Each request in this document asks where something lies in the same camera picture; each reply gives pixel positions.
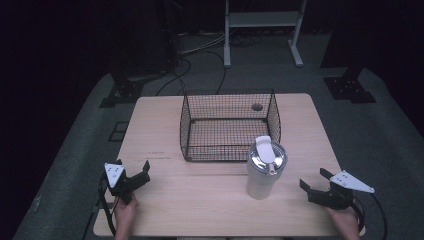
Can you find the person's right hand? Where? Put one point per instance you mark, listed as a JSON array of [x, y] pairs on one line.
[[345, 221]]

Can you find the black stand base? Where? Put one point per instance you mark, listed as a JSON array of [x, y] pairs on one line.
[[349, 87], [125, 90]]

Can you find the white tumbler with lid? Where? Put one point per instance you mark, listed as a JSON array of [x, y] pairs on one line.
[[265, 166]]

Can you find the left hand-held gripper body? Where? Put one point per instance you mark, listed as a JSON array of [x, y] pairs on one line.
[[117, 178]]

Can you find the person's left hand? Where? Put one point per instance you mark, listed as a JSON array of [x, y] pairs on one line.
[[126, 213]]

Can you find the white metal table frame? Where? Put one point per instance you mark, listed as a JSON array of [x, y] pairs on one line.
[[263, 23]]

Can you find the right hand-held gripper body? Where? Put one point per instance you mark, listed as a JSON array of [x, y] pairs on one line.
[[340, 190]]

